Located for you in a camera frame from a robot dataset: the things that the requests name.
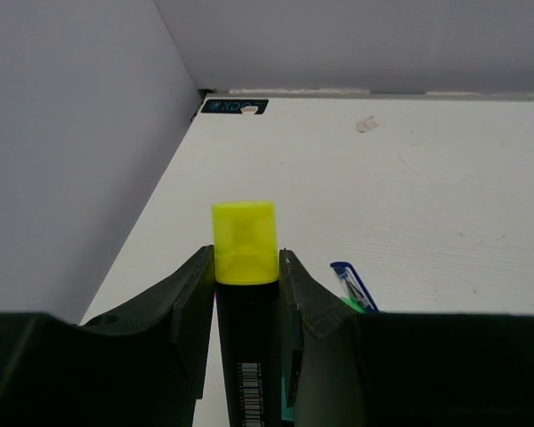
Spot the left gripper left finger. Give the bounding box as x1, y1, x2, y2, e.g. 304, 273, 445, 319
81, 246, 214, 426

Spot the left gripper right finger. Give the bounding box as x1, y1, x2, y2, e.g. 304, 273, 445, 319
279, 249, 360, 426

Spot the green black highlighter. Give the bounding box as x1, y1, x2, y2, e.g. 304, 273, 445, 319
342, 297, 366, 313

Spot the blue gel pen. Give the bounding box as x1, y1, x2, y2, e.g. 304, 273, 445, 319
330, 261, 379, 313

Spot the teal round desk organizer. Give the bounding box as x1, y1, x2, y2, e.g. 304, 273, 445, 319
281, 374, 295, 426

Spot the yellow black highlighter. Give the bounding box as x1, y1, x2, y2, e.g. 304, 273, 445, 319
212, 201, 281, 426

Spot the left blue corner label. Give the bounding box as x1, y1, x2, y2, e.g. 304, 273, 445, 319
200, 98, 269, 115

